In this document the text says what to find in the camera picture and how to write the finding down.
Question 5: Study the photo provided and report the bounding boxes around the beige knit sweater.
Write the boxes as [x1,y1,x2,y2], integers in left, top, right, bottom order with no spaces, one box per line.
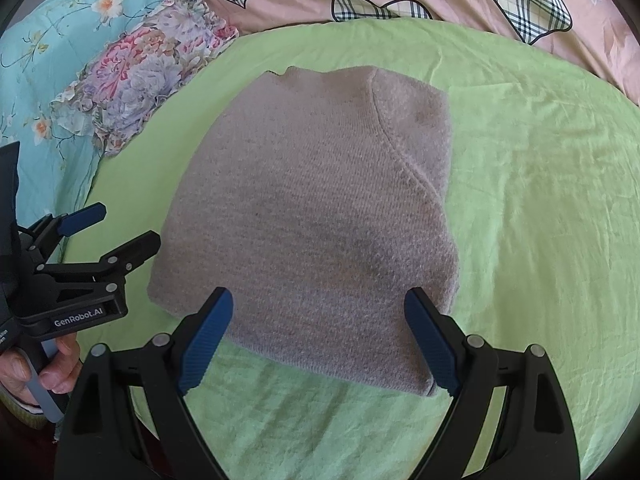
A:
[148,66,459,396]

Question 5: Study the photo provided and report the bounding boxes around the person's left hand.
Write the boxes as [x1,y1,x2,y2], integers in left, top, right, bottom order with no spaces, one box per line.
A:
[0,332,84,406]

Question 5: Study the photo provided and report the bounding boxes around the floral ruffled pillow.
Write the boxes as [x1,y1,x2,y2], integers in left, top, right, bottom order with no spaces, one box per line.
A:
[51,0,240,156]

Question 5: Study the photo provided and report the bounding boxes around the turquoise floral blanket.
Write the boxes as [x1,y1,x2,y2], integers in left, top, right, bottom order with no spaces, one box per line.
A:
[1,0,160,226]

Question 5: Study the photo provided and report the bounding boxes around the green bed sheet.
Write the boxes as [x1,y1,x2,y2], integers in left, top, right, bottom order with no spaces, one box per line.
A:
[65,18,639,479]

